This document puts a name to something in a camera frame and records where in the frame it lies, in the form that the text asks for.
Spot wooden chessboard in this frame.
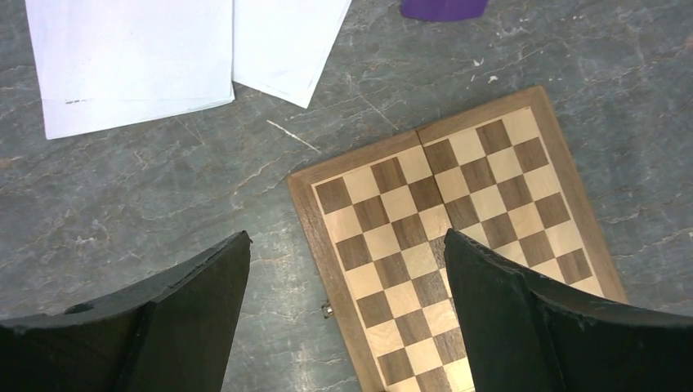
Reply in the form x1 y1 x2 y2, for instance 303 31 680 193
287 84 628 392

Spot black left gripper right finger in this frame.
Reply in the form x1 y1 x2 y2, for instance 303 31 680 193
444 230 692 391

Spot purple metronome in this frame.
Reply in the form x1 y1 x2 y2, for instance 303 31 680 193
400 0 489 22

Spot white paper stack left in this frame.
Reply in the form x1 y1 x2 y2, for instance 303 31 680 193
25 1 235 140

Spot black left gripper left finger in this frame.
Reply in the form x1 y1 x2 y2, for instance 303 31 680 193
1 231 252 391

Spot white paper sheets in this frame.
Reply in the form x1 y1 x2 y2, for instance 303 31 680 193
232 0 351 109

